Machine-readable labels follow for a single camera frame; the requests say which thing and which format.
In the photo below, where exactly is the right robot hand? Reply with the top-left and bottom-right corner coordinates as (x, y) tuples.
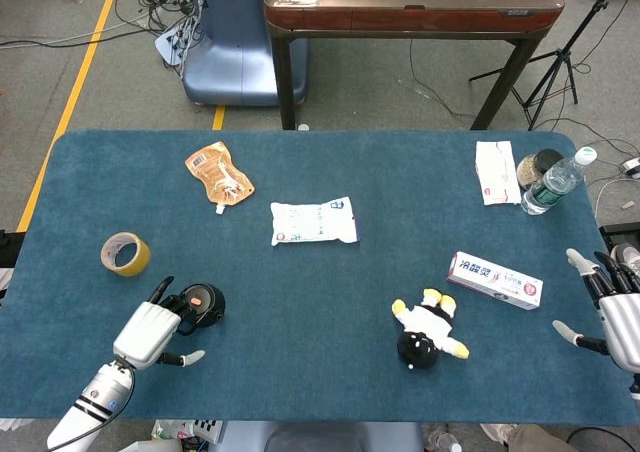
(552, 247), (640, 373)

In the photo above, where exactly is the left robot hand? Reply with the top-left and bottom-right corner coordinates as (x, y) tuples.
(112, 275), (207, 371)

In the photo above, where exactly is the black teapot with orange knob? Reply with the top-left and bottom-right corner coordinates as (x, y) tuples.
(172, 282), (227, 337)

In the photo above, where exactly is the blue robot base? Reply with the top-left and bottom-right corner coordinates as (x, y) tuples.
(154, 0), (309, 107)

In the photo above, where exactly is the grey sneaker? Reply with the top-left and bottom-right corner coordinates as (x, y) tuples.
(609, 243), (640, 279)

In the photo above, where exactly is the yellow tape roll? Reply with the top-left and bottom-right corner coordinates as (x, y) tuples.
(100, 231), (152, 278)

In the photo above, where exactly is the white pink toothpaste box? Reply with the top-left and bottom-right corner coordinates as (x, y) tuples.
(446, 250), (545, 312)

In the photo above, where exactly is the clear plastic water bottle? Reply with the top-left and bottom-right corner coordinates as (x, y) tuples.
(520, 146), (599, 216)

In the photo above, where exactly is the orange spout pouch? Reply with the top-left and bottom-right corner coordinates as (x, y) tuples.
(184, 140), (256, 216)

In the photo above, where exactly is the glass jar of grains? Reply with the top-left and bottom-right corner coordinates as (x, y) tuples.
(516, 148), (565, 191)

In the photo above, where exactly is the white tissue packet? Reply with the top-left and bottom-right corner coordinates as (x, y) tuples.
(474, 140), (523, 207)

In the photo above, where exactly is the black and white plush doll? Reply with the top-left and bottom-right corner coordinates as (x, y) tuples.
(391, 287), (471, 371)

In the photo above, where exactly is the white plastic refill bag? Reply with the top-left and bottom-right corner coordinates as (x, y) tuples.
(270, 196), (360, 248)

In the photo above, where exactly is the black tripod stand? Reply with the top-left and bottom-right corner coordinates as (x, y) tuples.
(468, 0), (631, 132)

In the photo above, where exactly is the brown mahjong table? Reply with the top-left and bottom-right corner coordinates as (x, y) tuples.
(263, 0), (565, 132)

